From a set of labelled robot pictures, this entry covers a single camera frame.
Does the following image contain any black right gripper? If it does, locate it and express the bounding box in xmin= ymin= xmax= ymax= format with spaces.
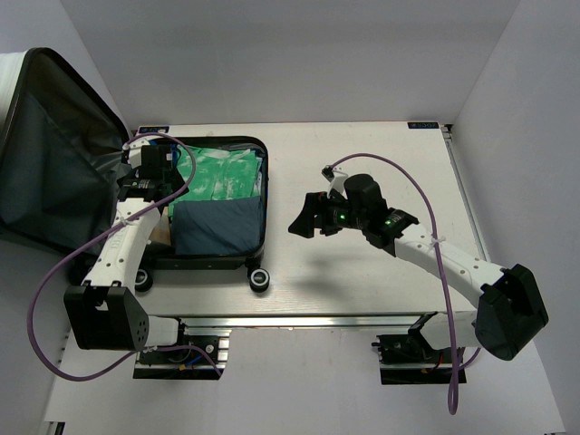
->
xmin=289 ymin=189 xmax=368 ymax=238

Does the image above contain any beige tissue pack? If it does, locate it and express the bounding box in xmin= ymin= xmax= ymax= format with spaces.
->
xmin=150 ymin=213 xmax=171 ymax=247

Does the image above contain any green white tie-dye shirt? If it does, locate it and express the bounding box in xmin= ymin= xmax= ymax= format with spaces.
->
xmin=172 ymin=147 xmax=263 ymax=205

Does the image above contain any slate blue garment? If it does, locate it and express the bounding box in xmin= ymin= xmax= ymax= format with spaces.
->
xmin=171 ymin=197 xmax=265 ymax=256

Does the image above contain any black suitcase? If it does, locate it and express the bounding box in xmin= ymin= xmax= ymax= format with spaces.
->
xmin=1 ymin=48 xmax=270 ymax=293

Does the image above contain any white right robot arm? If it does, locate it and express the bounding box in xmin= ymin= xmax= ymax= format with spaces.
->
xmin=288 ymin=174 xmax=548 ymax=362

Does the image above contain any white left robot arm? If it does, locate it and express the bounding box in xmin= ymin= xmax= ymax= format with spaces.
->
xmin=63 ymin=140 xmax=192 ymax=362

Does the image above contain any blue label sticker left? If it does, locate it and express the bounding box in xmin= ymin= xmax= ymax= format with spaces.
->
xmin=138 ymin=126 xmax=169 ymax=134

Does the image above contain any blue label sticker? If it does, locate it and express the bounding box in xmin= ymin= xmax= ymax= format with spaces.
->
xmin=138 ymin=126 xmax=169 ymax=134
xmin=407 ymin=121 xmax=440 ymax=130

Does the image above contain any blue label sticker right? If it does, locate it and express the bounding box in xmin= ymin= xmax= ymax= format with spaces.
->
xmin=407 ymin=121 xmax=440 ymax=130

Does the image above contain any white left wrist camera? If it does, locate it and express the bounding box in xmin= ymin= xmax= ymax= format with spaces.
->
xmin=127 ymin=146 xmax=141 ymax=169

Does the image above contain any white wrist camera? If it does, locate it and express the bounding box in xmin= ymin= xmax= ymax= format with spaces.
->
xmin=127 ymin=146 xmax=141 ymax=169
xmin=322 ymin=165 xmax=349 ymax=198

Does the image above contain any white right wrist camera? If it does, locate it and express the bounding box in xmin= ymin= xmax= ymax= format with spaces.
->
xmin=322 ymin=165 xmax=349 ymax=198

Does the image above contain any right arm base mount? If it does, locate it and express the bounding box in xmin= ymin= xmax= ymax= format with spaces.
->
xmin=372 ymin=334 xmax=452 ymax=385

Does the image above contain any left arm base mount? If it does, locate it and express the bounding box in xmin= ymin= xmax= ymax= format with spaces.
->
xmin=132 ymin=331 xmax=229 ymax=381

